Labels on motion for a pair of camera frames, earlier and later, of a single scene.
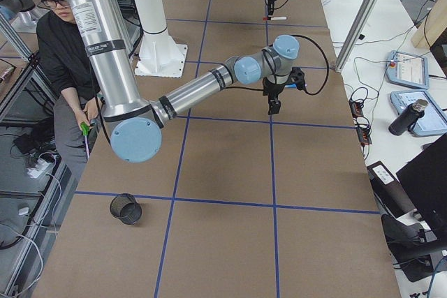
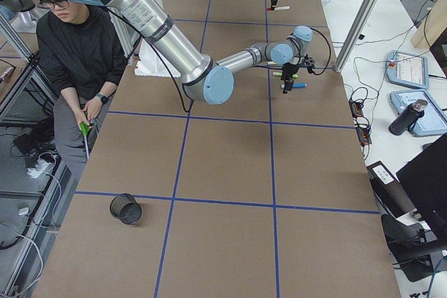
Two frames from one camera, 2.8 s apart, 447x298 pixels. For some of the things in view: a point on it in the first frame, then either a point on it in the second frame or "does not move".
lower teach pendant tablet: (433, 122) does not move
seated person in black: (63, 63) does not move
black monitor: (424, 179) does not move
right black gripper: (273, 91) to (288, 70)
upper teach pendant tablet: (408, 69) does not move
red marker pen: (275, 18) to (279, 8)
